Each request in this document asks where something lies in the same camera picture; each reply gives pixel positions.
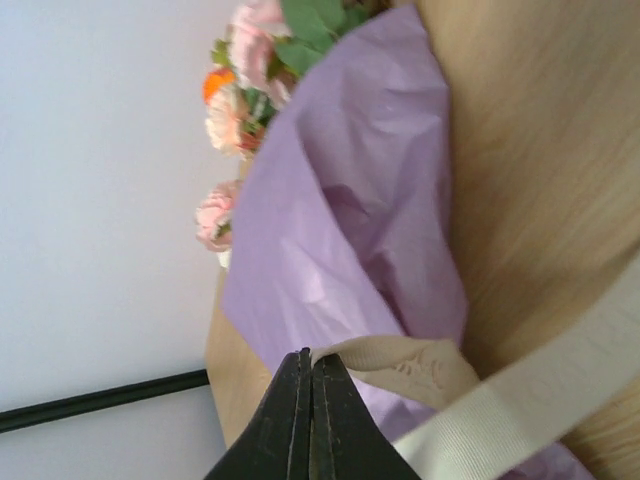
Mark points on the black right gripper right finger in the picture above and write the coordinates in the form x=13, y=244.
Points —
x=345, y=442

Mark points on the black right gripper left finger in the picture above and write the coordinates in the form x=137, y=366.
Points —
x=275, y=445

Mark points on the cream ribbon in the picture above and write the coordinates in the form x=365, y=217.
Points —
x=485, y=428

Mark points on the purple flower bouquet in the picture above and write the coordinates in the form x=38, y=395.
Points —
x=341, y=227

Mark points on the right black frame post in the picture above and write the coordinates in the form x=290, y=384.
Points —
x=38, y=414

